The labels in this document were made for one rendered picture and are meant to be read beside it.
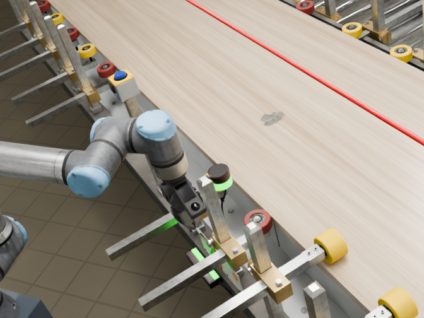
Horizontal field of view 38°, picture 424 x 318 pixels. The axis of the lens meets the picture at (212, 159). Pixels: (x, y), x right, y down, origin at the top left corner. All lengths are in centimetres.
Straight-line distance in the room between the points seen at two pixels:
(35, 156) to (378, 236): 92
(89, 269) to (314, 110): 153
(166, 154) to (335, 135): 73
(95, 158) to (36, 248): 202
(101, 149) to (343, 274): 70
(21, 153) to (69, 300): 163
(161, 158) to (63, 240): 195
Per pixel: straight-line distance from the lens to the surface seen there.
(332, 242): 163
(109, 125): 155
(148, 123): 149
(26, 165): 155
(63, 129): 424
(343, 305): 190
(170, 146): 150
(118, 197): 350
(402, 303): 150
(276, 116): 216
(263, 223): 180
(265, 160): 201
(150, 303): 179
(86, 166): 145
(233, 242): 182
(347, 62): 240
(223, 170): 169
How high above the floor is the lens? 220
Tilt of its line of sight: 39 degrees down
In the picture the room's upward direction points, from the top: 17 degrees counter-clockwise
